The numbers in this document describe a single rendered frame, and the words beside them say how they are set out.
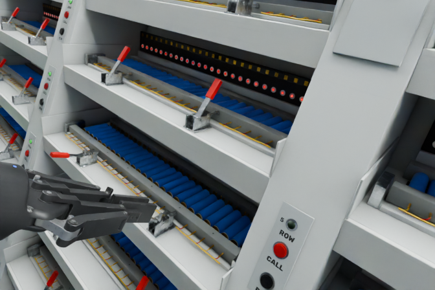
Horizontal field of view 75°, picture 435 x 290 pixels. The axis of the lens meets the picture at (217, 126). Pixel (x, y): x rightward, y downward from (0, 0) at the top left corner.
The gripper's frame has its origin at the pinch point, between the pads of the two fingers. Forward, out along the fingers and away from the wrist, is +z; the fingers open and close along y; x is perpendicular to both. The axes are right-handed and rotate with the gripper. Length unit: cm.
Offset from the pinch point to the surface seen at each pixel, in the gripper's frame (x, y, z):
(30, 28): 19, -90, 8
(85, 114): 4.1, -44.4, 13.8
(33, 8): 28, -115, 14
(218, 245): -0.1, 10.2, 10.9
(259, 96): 26.3, 0.8, 17.6
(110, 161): -0.5, -22.0, 10.7
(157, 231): -3.2, 1.0, 7.1
